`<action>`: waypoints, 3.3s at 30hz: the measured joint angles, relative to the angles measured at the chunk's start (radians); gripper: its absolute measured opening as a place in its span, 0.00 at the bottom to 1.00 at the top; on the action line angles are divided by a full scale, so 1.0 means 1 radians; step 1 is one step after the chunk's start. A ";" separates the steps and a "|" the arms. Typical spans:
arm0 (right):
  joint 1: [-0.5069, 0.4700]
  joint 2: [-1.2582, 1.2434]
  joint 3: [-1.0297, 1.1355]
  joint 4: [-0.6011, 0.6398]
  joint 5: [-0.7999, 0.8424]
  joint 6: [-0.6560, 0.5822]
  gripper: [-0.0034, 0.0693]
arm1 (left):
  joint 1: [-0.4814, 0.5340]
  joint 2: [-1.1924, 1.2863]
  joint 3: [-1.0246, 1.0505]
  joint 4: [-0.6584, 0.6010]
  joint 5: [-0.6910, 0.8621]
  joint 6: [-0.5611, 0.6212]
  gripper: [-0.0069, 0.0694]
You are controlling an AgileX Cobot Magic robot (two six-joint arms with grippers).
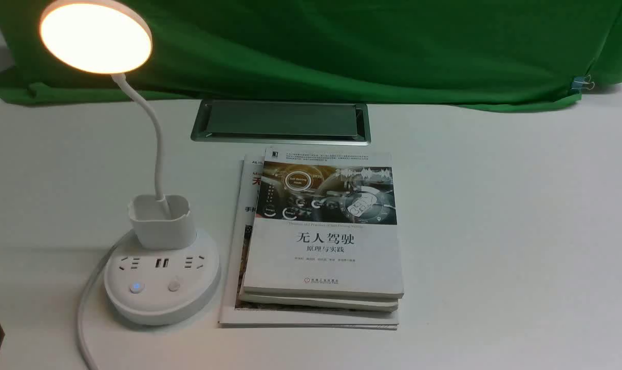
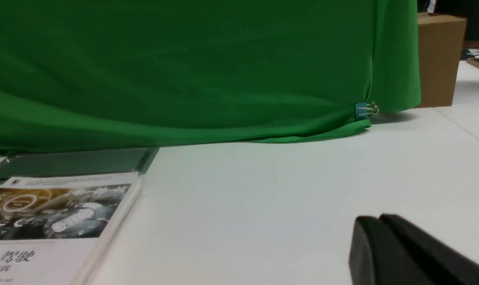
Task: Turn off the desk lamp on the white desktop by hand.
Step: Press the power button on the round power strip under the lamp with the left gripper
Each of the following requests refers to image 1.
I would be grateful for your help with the white desk lamp with sockets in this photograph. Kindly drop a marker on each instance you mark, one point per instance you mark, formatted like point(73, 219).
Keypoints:
point(167, 269)

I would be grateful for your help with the bottom large thin book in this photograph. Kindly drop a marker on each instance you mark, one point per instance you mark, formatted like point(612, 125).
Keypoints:
point(236, 313)

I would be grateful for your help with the top book white cover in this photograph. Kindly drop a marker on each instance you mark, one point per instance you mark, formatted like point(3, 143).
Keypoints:
point(325, 224)

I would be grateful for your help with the middle book white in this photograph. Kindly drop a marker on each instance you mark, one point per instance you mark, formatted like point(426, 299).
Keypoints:
point(261, 301)

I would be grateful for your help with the green backdrop cloth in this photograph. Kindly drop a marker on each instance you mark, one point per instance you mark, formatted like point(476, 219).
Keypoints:
point(497, 56)

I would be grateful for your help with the blue binder clip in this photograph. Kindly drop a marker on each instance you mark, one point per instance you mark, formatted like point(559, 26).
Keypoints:
point(582, 83)

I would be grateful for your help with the metal desk cable hatch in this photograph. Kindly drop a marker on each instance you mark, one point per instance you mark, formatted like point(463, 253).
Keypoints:
point(282, 122)

